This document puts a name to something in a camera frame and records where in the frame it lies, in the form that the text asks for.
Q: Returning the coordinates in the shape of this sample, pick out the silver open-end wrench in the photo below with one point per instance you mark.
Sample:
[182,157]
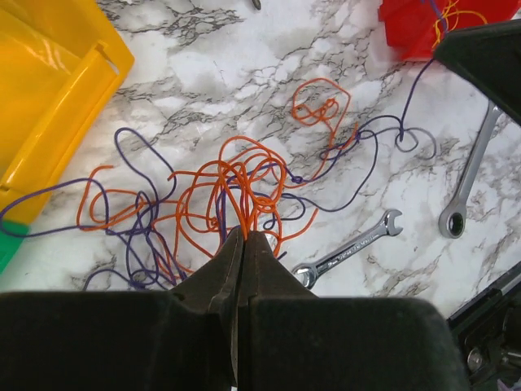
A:
[309,273]

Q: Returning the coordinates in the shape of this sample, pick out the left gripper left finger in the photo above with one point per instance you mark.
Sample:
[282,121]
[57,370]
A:
[179,339]

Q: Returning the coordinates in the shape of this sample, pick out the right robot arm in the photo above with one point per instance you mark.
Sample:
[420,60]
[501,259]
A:
[487,328]

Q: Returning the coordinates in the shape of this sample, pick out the silver ratchet wrench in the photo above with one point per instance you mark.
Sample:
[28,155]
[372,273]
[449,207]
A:
[452,220]

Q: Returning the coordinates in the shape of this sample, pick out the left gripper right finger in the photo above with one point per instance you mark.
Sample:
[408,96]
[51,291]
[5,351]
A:
[289,339]

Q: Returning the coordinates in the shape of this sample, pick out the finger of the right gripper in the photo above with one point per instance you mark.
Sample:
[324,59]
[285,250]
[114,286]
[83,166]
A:
[487,56]

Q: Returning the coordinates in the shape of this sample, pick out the yellow plastic bin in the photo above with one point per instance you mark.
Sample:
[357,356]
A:
[61,61]

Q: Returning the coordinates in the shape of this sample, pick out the green plastic bin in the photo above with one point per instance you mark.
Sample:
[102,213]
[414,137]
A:
[12,236]

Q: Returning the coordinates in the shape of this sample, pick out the red plastic bin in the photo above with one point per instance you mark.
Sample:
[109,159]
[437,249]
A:
[415,28]

